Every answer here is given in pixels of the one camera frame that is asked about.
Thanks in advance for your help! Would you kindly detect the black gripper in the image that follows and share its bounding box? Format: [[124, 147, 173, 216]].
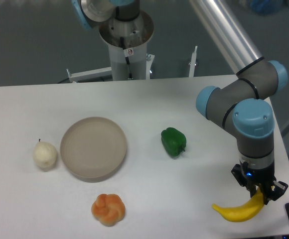
[[231, 155, 289, 205]]

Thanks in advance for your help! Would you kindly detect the white pear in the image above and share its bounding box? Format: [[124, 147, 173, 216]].
[[32, 139, 58, 172]]

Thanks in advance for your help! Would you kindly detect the white metal bracket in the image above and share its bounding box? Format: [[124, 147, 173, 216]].
[[188, 45, 198, 78], [66, 67, 112, 83]]

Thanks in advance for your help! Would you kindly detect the beige round plate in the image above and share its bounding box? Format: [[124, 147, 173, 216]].
[[60, 117, 127, 182]]

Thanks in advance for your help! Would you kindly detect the green bell pepper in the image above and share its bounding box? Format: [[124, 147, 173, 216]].
[[161, 127, 187, 157]]

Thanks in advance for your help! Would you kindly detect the blue plastic bag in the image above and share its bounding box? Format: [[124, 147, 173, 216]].
[[248, 0, 284, 15]]

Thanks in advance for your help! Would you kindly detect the white metal bracket right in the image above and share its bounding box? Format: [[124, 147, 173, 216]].
[[188, 45, 198, 78]]

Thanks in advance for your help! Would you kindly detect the yellow banana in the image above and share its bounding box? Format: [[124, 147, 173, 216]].
[[212, 188, 264, 223]]

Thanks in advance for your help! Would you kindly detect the orange knotted bread roll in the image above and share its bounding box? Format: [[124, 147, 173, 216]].
[[91, 194, 126, 227]]

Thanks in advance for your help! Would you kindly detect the white metal bracket left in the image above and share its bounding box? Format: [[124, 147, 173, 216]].
[[66, 67, 112, 83]]

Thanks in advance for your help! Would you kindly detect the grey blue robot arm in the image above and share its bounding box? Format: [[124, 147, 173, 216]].
[[72, 0, 288, 204]]

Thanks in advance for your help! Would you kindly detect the black base cable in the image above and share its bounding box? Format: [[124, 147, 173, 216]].
[[119, 36, 134, 80]]

